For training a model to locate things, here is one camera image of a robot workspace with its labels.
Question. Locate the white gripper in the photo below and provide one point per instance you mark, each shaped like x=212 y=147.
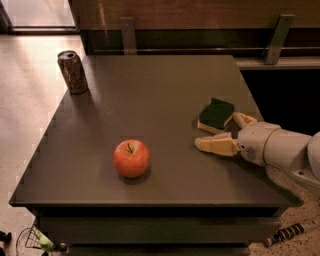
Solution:
x=254 y=140

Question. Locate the green and yellow sponge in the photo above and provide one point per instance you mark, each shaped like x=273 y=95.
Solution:
x=215 y=116

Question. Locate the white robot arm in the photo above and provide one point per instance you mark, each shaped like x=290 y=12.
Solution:
x=266 y=144

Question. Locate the orange soda can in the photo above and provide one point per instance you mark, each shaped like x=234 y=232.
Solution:
x=73 y=72

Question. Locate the grey cabinet with drawers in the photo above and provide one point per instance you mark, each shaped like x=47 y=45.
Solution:
x=187 y=203

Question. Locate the red apple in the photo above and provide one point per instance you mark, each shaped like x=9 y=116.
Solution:
x=131 y=158

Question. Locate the black object on floor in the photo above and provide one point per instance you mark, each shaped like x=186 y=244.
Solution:
x=5 y=238

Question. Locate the black white striped handle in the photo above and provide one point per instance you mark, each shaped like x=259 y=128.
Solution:
x=292 y=231

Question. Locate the right metal shelf bracket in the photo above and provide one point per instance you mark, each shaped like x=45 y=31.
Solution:
x=279 y=35

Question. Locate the metal shelf bracket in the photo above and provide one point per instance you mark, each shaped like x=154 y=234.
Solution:
x=279 y=35
x=128 y=35

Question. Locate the left metal shelf bracket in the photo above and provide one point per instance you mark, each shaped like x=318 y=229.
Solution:
x=128 y=35

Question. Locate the wire basket with green item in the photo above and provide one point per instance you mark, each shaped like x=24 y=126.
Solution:
x=32 y=238

